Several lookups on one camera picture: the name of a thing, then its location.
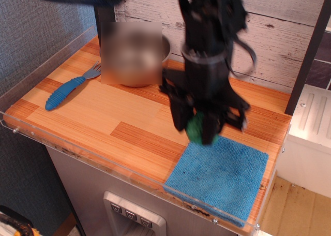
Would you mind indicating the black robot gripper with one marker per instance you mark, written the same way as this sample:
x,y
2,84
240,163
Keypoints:
x,y
204,86

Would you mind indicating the green toy broccoli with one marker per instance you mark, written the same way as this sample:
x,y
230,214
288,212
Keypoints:
x,y
194,129

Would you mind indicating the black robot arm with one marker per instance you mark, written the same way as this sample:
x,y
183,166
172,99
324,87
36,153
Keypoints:
x,y
211,27

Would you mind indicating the blue microfiber towel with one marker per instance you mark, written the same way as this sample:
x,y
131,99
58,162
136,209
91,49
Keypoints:
x,y
223,178

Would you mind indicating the silver metal bowl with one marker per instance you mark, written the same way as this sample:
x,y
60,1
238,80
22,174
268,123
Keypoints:
x,y
133,60

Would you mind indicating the clear acrylic table guard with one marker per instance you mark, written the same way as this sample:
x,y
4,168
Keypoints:
x,y
111,138

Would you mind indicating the white toy sink unit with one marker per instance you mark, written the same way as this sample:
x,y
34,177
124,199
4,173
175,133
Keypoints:
x,y
305,157

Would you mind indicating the silver toy fridge cabinet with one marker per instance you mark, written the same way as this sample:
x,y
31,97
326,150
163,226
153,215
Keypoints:
x,y
108,205

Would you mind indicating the black and yellow object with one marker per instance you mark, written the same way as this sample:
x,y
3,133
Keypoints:
x,y
13,223

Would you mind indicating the black vertical frame post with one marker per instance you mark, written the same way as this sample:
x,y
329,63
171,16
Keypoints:
x,y
312,49

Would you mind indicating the blue handled spork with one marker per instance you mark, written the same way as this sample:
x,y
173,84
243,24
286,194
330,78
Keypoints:
x,y
60,94

